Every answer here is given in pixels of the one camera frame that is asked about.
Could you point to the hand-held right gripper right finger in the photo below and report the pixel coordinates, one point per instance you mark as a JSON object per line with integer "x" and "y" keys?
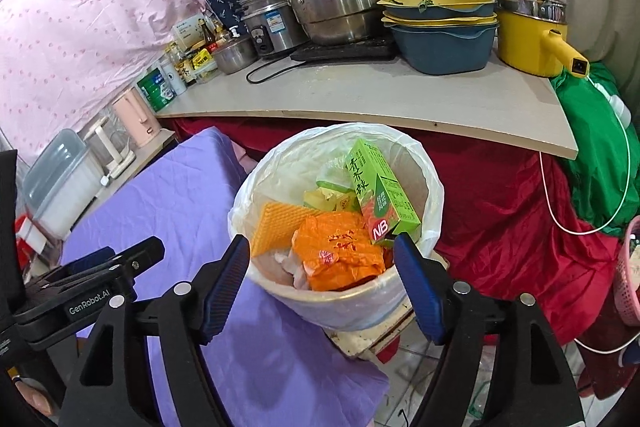
{"x": 420, "y": 292}

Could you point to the yellow-rimmed strainer basin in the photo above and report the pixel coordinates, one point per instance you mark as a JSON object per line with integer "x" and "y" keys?
{"x": 440, "y": 23}
{"x": 450, "y": 7}

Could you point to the silver rice cooker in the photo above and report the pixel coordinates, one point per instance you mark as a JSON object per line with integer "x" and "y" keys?
{"x": 275, "y": 27}

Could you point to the small steel lidded pot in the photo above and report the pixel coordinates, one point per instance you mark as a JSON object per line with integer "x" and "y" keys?
{"x": 235, "y": 57}

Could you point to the red plastic basin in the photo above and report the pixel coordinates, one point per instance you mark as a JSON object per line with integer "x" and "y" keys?
{"x": 24, "y": 227}

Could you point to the green cloth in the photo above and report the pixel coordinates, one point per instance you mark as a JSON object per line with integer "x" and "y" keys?
{"x": 595, "y": 147}

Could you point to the yellow-green plastic wrapper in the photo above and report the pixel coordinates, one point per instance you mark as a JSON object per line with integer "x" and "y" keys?
{"x": 325, "y": 199}

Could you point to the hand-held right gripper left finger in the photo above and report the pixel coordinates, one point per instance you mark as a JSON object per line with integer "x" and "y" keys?
{"x": 225, "y": 292}

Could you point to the orange waffle dish cloth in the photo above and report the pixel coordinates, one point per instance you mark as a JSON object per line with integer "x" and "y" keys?
{"x": 275, "y": 224}

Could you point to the yellow electric pot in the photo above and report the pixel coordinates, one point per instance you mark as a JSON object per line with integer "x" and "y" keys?
{"x": 530, "y": 42}

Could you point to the light green drink carton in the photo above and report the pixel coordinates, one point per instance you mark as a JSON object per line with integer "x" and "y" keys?
{"x": 385, "y": 202}

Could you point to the green tin can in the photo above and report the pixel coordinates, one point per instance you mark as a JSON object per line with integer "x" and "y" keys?
{"x": 155, "y": 91}

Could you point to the black induction cooker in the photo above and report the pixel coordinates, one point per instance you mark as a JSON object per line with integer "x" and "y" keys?
{"x": 350, "y": 51}

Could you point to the wooden stool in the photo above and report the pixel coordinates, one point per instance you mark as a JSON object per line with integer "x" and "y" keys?
{"x": 360, "y": 342}

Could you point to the white thermos bottle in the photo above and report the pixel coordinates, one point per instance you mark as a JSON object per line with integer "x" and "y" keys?
{"x": 176, "y": 79}

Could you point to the white green cardboard box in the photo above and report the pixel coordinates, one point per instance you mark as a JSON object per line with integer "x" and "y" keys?
{"x": 187, "y": 31}

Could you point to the large blue plastic basin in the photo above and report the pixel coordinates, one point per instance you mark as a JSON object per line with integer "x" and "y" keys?
{"x": 440, "y": 52}

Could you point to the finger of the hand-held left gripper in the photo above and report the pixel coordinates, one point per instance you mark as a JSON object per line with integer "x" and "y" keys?
{"x": 140, "y": 257}
{"x": 90, "y": 262}

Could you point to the small orange plastic bag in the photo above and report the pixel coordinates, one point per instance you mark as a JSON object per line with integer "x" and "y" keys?
{"x": 340, "y": 257}

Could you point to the pink plastic basket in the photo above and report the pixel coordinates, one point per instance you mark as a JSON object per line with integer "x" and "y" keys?
{"x": 627, "y": 282}

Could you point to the dark soy sauce bottle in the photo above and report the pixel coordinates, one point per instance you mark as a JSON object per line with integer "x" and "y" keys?
{"x": 186, "y": 69}

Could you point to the amber oil bottle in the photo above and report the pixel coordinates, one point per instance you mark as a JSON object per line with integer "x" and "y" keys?
{"x": 220, "y": 36}

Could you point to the pink electric kettle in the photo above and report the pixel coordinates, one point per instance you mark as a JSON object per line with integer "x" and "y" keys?
{"x": 135, "y": 117}

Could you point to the yellow seasoning packet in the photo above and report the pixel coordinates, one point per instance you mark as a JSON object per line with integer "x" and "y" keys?
{"x": 202, "y": 58}

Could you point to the person's left hand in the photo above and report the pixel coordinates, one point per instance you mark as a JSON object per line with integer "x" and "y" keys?
{"x": 37, "y": 399}

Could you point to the red cloth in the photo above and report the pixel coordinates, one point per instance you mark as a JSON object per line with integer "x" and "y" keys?
{"x": 500, "y": 227}

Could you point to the dish drainer box grey lid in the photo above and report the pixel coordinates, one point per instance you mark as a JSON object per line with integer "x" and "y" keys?
{"x": 57, "y": 187}

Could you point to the clear food container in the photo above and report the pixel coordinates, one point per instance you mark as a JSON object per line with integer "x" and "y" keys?
{"x": 207, "y": 74}

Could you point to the brown sauce bottle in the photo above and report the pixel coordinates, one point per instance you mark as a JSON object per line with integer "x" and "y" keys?
{"x": 205, "y": 34}

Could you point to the white plastic-lined bin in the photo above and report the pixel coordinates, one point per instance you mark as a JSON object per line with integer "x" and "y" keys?
{"x": 350, "y": 307}

